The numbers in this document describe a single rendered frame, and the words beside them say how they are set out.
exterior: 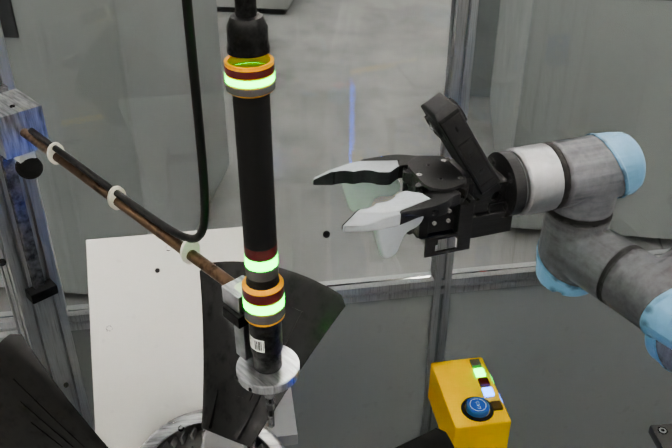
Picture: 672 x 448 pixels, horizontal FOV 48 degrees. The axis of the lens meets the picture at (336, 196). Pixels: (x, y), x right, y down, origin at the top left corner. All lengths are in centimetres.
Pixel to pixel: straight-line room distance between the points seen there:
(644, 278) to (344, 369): 113
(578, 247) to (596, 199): 6
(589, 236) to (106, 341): 76
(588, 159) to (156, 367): 75
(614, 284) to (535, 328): 108
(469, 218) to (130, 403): 68
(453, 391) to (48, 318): 77
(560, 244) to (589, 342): 115
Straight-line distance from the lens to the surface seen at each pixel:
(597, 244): 89
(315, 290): 99
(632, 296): 86
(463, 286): 178
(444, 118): 75
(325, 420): 199
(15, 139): 125
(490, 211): 83
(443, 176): 78
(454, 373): 142
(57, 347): 161
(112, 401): 128
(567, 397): 216
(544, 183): 82
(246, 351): 86
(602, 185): 87
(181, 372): 126
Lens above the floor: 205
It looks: 31 degrees down
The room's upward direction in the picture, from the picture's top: straight up
